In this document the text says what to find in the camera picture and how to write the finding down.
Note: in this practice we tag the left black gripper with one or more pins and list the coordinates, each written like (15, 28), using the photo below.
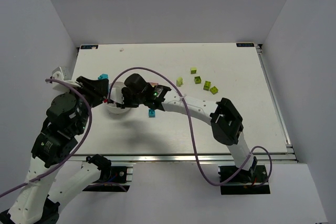
(95, 91)

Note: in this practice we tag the teal square lego brick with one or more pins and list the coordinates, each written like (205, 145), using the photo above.
(151, 113)

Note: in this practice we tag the lime lego cube top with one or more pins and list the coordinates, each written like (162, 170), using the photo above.
(193, 70)

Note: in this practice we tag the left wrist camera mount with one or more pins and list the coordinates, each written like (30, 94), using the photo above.
(62, 74)

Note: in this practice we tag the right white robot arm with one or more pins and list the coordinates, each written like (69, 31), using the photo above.
(223, 118)

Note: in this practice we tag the left blue corner label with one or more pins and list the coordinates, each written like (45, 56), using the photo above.
(88, 47)

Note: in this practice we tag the light green lego brick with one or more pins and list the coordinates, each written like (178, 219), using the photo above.
(179, 81)

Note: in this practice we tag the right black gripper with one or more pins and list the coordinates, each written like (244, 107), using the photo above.
(126, 98)

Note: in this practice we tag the right blue corner label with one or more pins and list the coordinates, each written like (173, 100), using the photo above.
(245, 44)

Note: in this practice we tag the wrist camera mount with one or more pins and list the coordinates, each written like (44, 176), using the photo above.
(62, 74)
(115, 98)

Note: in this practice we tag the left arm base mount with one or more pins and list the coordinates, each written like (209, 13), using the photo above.
(113, 178)

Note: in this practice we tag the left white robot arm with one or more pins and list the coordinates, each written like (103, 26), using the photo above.
(51, 149)

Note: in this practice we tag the green printed lego cube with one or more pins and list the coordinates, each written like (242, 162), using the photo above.
(197, 80)

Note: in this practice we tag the green lego two stud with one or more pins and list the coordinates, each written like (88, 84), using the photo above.
(207, 85)

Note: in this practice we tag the lime lego brick right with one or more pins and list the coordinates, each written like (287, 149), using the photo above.
(213, 90)

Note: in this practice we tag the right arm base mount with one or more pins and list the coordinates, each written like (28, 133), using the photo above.
(242, 186)

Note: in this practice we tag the teal stepped lego brick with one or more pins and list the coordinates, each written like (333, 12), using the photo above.
(103, 76)

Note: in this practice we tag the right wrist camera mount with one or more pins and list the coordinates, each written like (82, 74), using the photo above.
(115, 98)

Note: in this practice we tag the blue corner label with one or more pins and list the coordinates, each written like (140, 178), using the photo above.
(245, 44)
(88, 47)

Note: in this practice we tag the white divided round container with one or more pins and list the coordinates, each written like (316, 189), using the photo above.
(119, 110)

